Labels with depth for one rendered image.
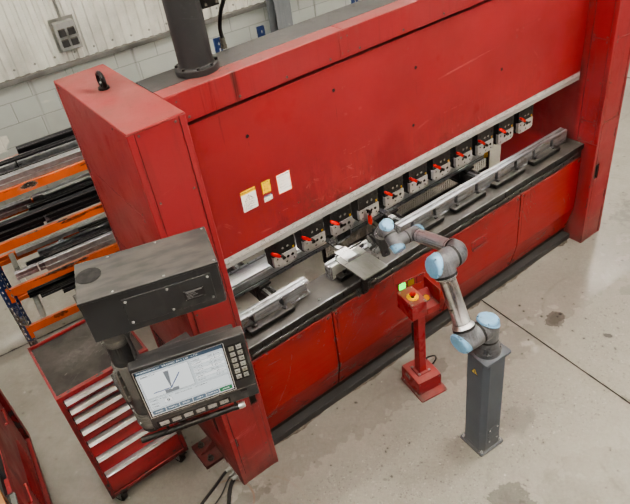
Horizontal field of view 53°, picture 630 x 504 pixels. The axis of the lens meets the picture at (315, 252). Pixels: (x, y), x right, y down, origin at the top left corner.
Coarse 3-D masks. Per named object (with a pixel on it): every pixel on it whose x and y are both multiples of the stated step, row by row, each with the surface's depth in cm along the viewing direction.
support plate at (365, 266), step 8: (360, 248) 374; (360, 256) 368; (368, 256) 367; (344, 264) 364; (352, 264) 363; (360, 264) 362; (368, 264) 361; (376, 264) 360; (384, 264) 360; (352, 272) 359; (360, 272) 357; (368, 272) 356; (376, 272) 355
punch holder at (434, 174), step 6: (438, 156) 383; (444, 156) 386; (432, 162) 382; (438, 162) 385; (444, 162) 389; (432, 168) 385; (444, 168) 391; (432, 174) 387; (438, 174) 390; (444, 174) 393
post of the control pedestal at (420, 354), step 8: (416, 320) 380; (424, 320) 381; (416, 328) 385; (424, 328) 385; (416, 336) 389; (424, 336) 389; (416, 344) 394; (424, 344) 393; (416, 352) 399; (424, 352) 398; (416, 360) 404; (424, 360) 402; (416, 368) 409; (424, 368) 406
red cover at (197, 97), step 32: (416, 0) 317; (448, 0) 330; (480, 0) 344; (320, 32) 297; (352, 32) 300; (384, 32) 313; (256, 64) 276; (288, 64) 286; (320, 64) 297; (160, 96) 258; (192, 96) 264; (224, 96) 273
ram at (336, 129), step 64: (512, 0) 363; (576, 0) 400; (384, 64) 324; (448, 64) 353; (512, 64) 388; (576, 64) 431; (192, 128) 272; (256, 128) 292; (320, 128) 316; (384, 128) 344; (448, 128) 377; (256, 192) 309; (320, 192) 335
